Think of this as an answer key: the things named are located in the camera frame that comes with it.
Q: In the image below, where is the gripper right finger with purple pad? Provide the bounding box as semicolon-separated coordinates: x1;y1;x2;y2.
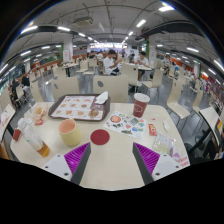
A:
133;143;181;185

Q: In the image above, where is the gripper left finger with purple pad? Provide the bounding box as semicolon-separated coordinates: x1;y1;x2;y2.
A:
42;143;91;185

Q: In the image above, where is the clear plastic wrapper packet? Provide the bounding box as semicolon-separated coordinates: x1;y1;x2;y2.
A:
152;133;176;154

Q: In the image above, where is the yellow ceramic cup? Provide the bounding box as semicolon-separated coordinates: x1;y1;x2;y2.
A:
58;118;82;146

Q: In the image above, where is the small red sauce packet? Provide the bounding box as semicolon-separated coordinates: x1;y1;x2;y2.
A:
148;124;157;136

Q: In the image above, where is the dark red round coaster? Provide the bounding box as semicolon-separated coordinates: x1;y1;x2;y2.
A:
90;129;110;145

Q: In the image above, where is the white crumpled napkin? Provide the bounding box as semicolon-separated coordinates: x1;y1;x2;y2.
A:
162;120;170;132

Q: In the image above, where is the sticker sheet leaflet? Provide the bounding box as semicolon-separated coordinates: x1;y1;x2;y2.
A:
104;111;146;139

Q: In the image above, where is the clear plastic bottle with tea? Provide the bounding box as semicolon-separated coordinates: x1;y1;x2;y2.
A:
18;118;50;157

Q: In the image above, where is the dark brown food tray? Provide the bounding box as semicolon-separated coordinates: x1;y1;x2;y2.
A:
48;93;111;122

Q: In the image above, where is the printed tray liner paper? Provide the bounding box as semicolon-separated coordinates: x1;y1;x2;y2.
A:
50;95;105;121

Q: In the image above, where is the clear plastic food bag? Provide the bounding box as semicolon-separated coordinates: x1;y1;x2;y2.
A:
24;102;49;125

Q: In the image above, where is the red paper cup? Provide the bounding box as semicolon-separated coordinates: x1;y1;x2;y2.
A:
133;93;150;118

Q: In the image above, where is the white tissue on tray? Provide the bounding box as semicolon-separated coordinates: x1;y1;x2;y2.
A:
96;91;108;104

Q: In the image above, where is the beige chair left front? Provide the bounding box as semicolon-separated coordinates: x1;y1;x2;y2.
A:
51;77;80;101

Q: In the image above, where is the beige chair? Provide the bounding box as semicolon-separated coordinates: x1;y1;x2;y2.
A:
167;80;190;121
93;75;128;103
121;63;138;91
51;77;80;101

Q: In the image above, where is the beige chair right side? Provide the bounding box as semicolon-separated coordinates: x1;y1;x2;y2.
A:
167;80;190;121

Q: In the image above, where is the beige chair centre front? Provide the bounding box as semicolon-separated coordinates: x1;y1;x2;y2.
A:
93;75;128;103

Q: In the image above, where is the beige chair behind centre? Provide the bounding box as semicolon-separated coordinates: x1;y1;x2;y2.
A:
121;63;138;91

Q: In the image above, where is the person in white shirt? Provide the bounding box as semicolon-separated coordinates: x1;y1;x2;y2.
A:
103;49;121;76

